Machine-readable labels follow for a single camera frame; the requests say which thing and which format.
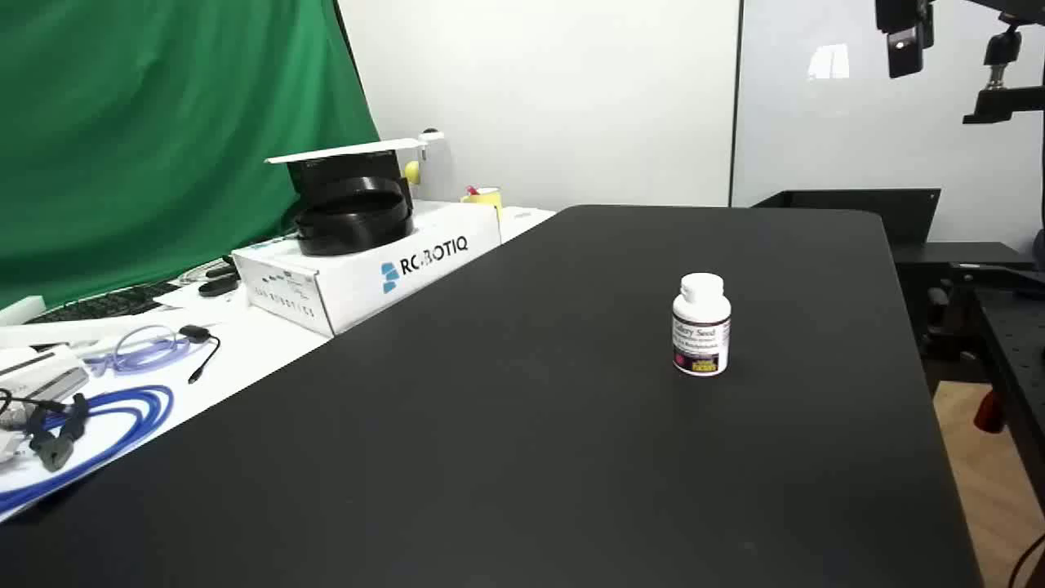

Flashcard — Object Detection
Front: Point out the small red knob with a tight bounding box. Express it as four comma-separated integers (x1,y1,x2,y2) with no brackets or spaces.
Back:
972,385,1007,438

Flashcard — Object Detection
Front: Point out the blue coiled cable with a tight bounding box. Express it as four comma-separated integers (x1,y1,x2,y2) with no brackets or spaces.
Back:
0,329,209,518

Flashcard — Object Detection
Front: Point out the white Robotiq cardboard box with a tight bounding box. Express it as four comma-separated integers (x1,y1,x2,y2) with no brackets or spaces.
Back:
229,201,557,339

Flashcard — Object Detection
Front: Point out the thin vertical pole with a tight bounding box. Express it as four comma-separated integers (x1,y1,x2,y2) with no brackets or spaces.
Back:
728,0,751,208

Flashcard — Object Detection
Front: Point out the black computer mouse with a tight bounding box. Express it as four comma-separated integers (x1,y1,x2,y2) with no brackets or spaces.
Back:
194,273,246,302

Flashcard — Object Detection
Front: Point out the black keyboard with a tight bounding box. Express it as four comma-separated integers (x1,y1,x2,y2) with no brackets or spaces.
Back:
30,282,179,327

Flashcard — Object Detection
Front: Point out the white pill bottle dark label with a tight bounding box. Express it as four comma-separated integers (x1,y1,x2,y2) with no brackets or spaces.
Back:
670,268,733,384

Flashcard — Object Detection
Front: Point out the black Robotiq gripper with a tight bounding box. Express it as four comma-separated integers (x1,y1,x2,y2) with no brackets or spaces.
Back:
873,0,936,83

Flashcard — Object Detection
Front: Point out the green screen cloth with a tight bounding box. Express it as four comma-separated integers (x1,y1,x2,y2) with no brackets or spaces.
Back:
0,0,383,315

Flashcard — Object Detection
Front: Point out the small yellow object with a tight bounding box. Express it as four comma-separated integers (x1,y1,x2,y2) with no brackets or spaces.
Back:
463,182,509,237

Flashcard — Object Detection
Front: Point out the white side desk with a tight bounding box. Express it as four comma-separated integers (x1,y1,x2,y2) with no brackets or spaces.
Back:
0,201,557,527

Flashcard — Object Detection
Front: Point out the black clamp tool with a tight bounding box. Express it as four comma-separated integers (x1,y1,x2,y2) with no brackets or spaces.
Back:
22,392,92,473

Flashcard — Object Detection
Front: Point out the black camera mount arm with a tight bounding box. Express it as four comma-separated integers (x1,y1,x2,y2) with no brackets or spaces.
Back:
960,0,1045,127

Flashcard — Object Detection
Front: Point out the thin black cable with plug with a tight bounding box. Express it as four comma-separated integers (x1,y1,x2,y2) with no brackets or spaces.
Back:
106,319,226,385

